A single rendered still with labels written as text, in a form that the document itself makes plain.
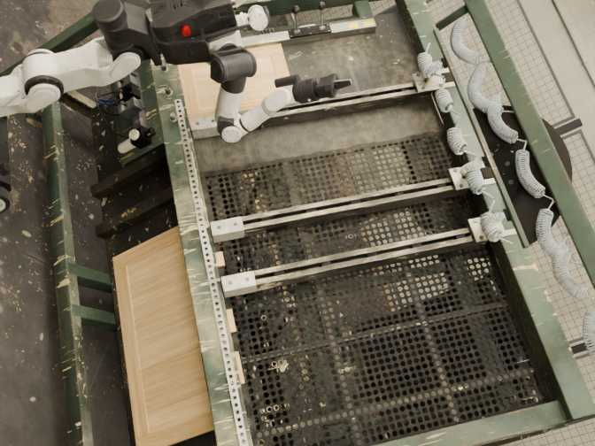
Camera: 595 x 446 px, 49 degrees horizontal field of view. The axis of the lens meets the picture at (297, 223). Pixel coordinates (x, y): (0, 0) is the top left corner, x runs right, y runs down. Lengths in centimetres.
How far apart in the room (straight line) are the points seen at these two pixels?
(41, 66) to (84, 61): 16
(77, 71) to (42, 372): 126
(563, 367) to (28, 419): 205
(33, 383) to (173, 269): 73
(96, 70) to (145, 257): 89
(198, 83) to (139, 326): 111
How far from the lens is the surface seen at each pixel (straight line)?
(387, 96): 298
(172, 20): 248
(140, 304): 301
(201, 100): 299
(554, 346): 262
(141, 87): 307
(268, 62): 311
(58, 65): 272
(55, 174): 330
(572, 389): 260
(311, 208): 264
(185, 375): 280
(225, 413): 240
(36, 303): 313
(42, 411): 297
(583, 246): 316
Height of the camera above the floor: 213
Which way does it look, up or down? 21 degrees down
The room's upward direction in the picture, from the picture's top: 65 degrees clockwise
